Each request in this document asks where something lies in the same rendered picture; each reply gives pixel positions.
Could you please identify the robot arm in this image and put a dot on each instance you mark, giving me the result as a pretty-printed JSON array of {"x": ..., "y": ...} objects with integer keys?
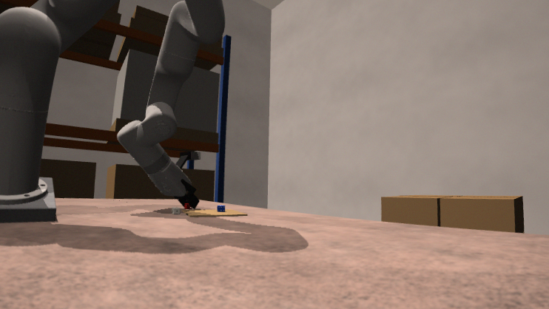
[{"x": 30, "y": 45}]

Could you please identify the tan flat mat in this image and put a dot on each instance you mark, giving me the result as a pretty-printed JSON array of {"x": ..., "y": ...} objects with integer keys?
[{"x": 213, "y": 213}]

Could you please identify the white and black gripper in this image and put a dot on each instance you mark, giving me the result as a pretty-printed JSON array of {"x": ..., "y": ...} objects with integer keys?
[{"x": 171, "y": 181}]

